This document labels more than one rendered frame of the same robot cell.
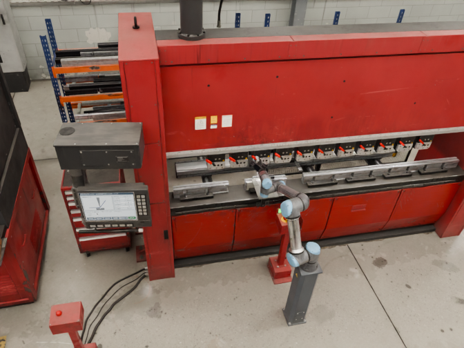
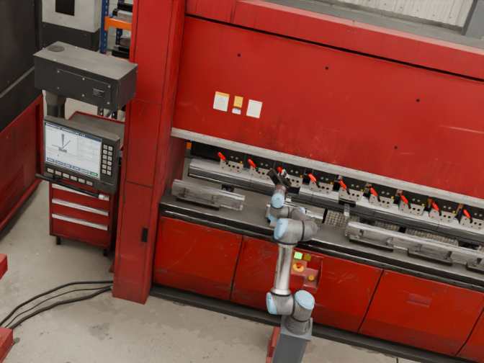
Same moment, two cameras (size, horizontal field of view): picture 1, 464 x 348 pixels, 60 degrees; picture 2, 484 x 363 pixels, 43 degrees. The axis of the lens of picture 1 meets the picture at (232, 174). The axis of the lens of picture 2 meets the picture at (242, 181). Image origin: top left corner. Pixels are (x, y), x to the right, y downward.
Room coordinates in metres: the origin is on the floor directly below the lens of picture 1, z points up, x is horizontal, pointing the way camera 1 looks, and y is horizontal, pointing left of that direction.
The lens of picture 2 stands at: (-0.57, -1.00, 3.32)
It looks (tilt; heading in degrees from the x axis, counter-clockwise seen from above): 33 degrees down; 18
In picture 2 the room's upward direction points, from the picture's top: 11 degrees clockwise
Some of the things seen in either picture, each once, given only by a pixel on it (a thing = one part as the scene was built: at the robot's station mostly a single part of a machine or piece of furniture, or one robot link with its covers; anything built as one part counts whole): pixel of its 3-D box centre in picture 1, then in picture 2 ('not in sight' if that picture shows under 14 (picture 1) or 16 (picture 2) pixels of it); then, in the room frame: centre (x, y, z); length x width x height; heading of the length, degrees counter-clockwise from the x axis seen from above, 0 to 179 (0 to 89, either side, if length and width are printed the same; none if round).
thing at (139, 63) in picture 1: (150, 161); (158, 141); (2.74, 0.72, 1.15); 0.85 x 0.25 x 2.30; 14
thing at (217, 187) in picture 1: (201, 189); (207, 194); (2.67, 0.27, 0.92); 0.50 x 0.06 x 0.10; 104
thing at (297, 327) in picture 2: (309, 260); (298, 319); (2.02, -0.66, 0.82); 0.15 x 0.15 x 0.10
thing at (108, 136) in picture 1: (109, 184); (83, 127); (2.01, 0.83, 1.53); 0.51 x 0.25 x 0.85; 97
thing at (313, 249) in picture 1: (311, 251); (302, 304); (2.02, -0.66, 0.94); 0.13 x 0.12 x 0.14; 119
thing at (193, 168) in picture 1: (291, 159); (344, 202); (3.19, -0.58, 0.93); 2.30 x 0.14 x 0.10; 104
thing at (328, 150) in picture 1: (324, 148); (382, 193); (2.95, -0.82, 1.26); 0.15 x 0.09 x 0.17; 104
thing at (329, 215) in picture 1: (316, 215); (359, 294); (2.93, -0.90, 0.41); 3.00 x 0.21 x 0.83; 104
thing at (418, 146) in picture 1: (422, 139); not in sight; (3.20, -1.79, 1.26); 0.15 x 0.09 x 0.17; 104
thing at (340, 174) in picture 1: (382, 170); (468, 256); (3.12, -1.49, 0.92); 1.67 x 0.06 x 0.10; 104
